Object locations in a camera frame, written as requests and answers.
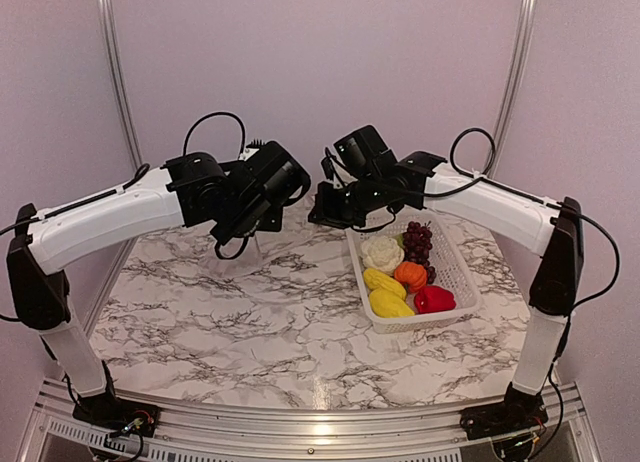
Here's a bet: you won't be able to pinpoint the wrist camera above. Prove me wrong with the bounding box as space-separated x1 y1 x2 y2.
321 125 398 185
238 140 311 207

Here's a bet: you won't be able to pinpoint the yellow toy fruit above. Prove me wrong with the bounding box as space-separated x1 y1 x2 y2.
369 288 415 318
363 268 407 300

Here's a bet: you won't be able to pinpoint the red toy bell pepper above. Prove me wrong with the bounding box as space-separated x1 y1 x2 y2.
414 285 456 314

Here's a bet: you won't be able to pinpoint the yellow toy fruit back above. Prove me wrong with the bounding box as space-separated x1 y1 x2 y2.
363 268 407 300

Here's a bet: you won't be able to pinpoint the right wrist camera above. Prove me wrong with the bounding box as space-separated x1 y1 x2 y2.
321 125 398 185

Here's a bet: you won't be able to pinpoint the orange toy pumpkin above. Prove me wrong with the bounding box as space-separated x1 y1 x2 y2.
393 261 428 293

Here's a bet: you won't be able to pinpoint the front aluminium rail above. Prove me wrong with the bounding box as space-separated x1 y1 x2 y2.
19 376 601 462

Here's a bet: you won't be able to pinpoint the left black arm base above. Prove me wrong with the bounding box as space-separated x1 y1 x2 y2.
67 362 160 438

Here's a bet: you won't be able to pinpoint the yellow toy fruit front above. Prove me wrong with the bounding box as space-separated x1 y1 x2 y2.
369 288 415 318

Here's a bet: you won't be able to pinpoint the right aluminium frame post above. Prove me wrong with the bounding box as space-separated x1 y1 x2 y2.
494 0 537 149

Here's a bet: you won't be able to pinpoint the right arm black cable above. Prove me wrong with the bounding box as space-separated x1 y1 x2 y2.
389 127 621 333

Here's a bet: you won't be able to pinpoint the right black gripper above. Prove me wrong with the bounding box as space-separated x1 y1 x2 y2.
309 172 386 228

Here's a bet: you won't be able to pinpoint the white plastic basket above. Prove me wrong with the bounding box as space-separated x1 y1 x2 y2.
347 211 480 333

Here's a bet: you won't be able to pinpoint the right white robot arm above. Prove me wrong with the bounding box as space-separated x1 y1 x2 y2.
308 151 584 430

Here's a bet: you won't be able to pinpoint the white toy cauliflower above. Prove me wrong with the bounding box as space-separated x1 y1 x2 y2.
360 236 404 275

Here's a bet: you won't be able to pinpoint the aluminium frame post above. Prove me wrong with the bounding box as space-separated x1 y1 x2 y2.
97 0 143 169
494 0 537 149

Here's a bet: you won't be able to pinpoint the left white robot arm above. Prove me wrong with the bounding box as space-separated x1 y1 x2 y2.
6 141 310 427

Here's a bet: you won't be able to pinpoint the left aluminium frame post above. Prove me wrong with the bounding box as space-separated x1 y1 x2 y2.
97 0 143 169

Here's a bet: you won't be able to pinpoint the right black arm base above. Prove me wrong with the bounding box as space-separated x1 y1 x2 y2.
460 383 549 440

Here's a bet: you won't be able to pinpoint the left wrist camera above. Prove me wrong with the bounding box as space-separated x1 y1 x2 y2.
238 140 311 207

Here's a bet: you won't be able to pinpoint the dark red toy grapes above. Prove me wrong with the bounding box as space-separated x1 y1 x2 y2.
402 221 437 284

